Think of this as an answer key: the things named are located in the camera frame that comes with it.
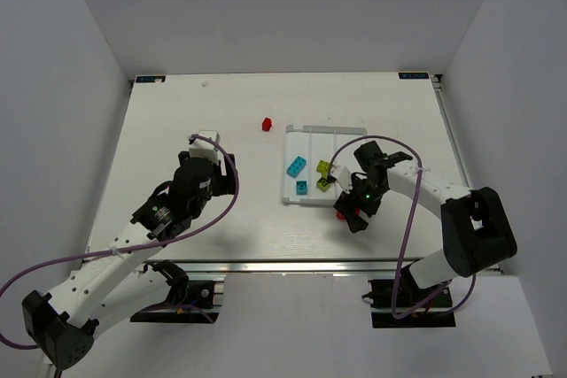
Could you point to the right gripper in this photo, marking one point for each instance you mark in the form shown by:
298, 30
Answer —
354, 210

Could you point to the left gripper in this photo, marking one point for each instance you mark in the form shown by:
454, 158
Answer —
228, 173

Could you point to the large red lego brick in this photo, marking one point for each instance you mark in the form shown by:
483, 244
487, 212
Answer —
340, 216

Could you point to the green lego brick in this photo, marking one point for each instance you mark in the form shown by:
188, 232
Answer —
323, 184
323, 168

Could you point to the small blue lego brick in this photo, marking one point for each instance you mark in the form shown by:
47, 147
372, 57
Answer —
301, 188

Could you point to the blue long lego brick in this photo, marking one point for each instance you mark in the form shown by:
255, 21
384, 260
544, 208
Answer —
296, 167

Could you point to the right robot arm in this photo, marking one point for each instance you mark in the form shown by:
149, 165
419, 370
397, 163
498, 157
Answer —
475, 229

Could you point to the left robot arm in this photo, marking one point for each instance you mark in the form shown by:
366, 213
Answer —
65, 321

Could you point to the white divided tray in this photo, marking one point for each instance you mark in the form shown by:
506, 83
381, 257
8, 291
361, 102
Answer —
314, 143

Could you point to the small red lego brick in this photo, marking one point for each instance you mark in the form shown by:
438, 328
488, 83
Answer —
266, 124

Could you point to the left blue corner label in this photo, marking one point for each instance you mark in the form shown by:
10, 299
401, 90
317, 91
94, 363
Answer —
140, 79

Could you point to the blue corner label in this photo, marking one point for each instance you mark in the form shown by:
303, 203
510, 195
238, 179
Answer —
140, 79
413, 75

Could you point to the right blue corner label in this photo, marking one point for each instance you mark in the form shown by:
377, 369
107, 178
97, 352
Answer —
413, 75

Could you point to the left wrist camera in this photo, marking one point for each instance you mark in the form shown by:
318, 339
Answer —
204, 144

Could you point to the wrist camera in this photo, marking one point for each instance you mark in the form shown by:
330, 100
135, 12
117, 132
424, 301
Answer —
204, 144
342, 176

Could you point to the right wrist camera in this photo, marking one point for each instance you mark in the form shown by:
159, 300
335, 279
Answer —
342, 176

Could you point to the aluminium front rail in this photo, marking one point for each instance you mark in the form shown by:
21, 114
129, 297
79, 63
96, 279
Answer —
285, 267

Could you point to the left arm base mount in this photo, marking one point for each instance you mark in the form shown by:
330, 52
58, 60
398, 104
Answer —
189, 300

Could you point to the right side rail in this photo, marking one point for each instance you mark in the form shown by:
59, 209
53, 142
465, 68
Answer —
436, 81

